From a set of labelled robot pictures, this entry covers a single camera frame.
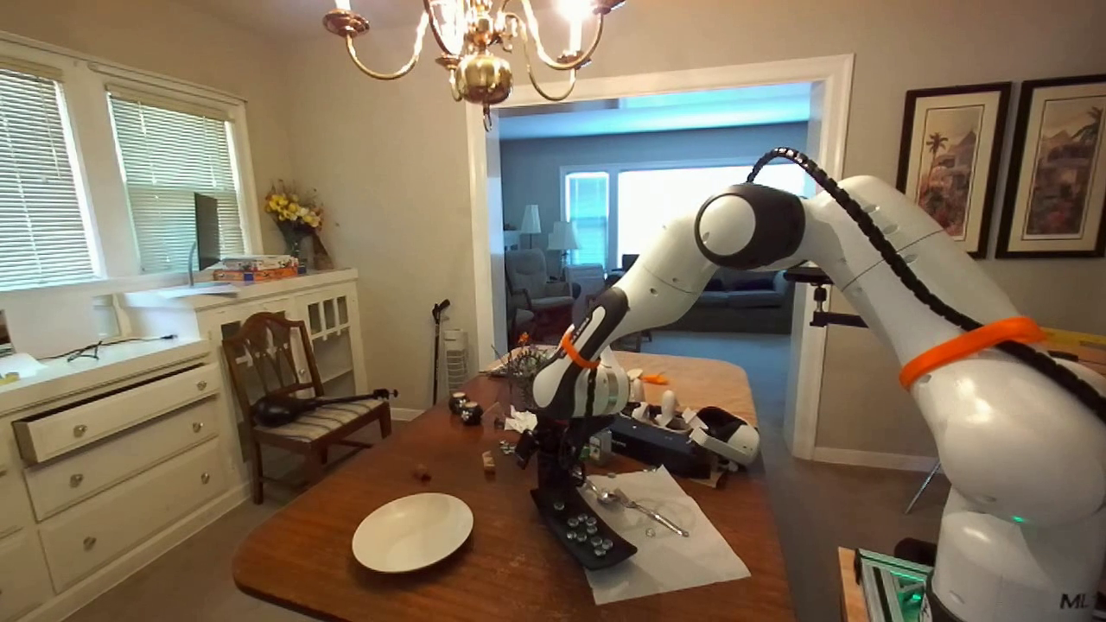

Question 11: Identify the wooden chair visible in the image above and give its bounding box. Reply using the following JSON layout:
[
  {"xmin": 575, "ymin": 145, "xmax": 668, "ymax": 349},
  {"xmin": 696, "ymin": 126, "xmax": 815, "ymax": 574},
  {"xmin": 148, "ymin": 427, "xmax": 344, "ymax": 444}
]
[{"xmin": 220, "ymin": 311, "xmax": 389, "ymax": 500}]

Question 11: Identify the yellow flower bouquet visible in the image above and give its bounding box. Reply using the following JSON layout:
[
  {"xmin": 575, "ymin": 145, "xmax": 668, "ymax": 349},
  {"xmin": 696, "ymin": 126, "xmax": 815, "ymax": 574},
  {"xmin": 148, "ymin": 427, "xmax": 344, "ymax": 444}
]
[{"xmin": 262, "ymin": 187, "xmax": 330, "ymax": 269}]

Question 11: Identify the white VR headset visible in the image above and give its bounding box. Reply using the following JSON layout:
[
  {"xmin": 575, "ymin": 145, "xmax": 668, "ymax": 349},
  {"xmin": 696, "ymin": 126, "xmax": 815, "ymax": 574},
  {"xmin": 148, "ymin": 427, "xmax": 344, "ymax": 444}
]
[{"xmin": 690, "ymin": 406, "xmax": 759, "ymax": 465}]

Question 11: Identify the left framed picture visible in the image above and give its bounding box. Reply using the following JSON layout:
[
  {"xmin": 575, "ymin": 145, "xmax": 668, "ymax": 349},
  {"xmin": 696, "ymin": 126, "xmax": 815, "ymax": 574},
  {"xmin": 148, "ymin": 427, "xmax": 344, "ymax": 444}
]
[{"xmin": 896, "ymin": 83, "xmax": 1011, "ymax": 257}]

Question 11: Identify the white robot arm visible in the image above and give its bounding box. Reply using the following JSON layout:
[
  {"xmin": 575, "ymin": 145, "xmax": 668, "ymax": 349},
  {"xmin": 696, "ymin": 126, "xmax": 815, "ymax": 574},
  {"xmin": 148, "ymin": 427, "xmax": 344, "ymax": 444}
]
[{"xmin": 531, "ymin": 175, "xmax": 1106, "ymax": 622}]

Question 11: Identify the white paper mat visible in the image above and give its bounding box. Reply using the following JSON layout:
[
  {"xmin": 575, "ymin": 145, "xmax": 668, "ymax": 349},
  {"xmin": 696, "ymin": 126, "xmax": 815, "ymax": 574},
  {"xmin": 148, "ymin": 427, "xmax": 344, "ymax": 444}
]
[{"xmin": 584, "ymin": 465, "xmax": 751, "ymax": 606}]

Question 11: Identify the white round plate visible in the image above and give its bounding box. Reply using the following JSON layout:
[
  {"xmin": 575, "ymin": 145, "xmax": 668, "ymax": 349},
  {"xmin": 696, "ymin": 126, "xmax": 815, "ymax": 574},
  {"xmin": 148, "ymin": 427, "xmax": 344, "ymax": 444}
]
[{"xmin": 349, "ymin": 492, "xmax": 472, "ymax": 574}]

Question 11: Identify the silver spoon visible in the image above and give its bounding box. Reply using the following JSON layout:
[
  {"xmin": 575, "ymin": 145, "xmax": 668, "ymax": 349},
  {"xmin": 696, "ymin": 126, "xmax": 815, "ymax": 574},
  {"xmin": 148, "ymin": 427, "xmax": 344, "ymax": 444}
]
[{"xmin": 595, "ymin": 492, "xmax": 686, "ymax": 538}]

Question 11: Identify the long black box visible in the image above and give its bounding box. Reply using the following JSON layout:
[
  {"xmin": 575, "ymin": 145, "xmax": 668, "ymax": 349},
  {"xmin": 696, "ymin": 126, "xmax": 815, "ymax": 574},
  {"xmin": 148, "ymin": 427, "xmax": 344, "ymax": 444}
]
[{"xmin": 610, "ymin": 419, "xmax": 711, "ymax": 478}]

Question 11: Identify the right framed picture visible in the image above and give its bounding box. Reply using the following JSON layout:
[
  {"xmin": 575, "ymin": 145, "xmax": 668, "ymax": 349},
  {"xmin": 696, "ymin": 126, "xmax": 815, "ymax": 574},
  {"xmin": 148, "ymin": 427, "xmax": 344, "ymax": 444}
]
[{"xmin": 996, "ymin": 72, "xmax": 1106, "ymax": 259}]

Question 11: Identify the brass chandelier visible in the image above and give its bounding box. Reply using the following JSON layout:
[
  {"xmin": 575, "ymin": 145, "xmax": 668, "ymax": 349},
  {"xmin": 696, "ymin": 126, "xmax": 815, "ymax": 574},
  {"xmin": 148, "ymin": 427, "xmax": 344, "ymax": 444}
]
[{"xmin": 320, "ymin": 0, "xmax": 626, "ymax": 111}]

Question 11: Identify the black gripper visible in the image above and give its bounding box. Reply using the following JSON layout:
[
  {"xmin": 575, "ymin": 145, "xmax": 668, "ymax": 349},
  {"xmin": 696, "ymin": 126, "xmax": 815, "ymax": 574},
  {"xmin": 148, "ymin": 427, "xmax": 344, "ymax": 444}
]
[{"xmin": 531, "ymin": 406, "xmax": 610, "ymax": 500}]

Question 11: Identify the framed picture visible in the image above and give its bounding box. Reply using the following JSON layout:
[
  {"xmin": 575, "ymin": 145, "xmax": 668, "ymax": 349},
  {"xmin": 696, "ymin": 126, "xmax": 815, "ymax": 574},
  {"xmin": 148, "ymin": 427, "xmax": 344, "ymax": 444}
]
[
  {"xmin": 896, "ymin": 83, "xmax": 1011, "ymax": 257},
  {"xmin": 996, "ymin": 72, "xmax": 1106, "ymax": 259}
]

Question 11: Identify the green robot base frame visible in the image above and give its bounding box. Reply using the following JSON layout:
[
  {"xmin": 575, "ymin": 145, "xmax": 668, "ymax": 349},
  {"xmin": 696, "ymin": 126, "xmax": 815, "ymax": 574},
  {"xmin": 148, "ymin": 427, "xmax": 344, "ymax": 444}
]
[{"xmin": 836, "ymin": 546, "xmax": 934, "ymax": 622}]

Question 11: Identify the black tray with pebbles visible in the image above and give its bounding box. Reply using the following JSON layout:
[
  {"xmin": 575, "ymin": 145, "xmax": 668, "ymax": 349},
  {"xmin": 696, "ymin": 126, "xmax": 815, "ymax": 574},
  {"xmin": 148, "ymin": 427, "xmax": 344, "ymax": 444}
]
[{"xmin": 531, "ymin": 487, "xmax": 637, "ymax": 570}]

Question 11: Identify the white glass door cabinet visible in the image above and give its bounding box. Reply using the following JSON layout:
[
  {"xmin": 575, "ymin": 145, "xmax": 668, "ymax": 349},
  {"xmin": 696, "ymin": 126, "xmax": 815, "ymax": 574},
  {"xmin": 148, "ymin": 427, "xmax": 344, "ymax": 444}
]
[{"xmin": 121, "ymin": 265, "xmax": 370, "ymax": 427}]

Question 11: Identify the white drawer dresser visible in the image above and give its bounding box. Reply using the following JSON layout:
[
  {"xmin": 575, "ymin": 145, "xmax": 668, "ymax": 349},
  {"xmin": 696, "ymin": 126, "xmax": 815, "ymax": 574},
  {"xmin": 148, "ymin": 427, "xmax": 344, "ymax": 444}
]
[{"xmin": 0, "ymin": 343, "xmax": 244, "ymax": 622}]

